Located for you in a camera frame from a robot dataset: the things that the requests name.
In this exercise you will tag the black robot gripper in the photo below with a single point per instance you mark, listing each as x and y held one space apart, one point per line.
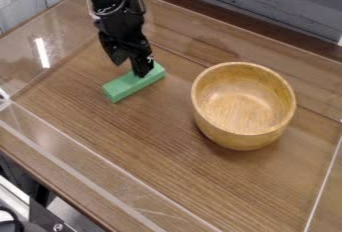
119 22

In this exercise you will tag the green rectangular block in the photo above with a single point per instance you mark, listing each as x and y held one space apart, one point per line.
128 83

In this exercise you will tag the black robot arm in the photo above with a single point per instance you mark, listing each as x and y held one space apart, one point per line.
119 20

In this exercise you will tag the brown wooden bowl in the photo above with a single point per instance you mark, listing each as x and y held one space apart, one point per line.
243 104

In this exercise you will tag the clear acrylic tray wall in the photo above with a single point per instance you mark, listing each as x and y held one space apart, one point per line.
112 174

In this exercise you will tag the black metal bracket with bolt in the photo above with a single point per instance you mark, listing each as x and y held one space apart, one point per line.
45 219

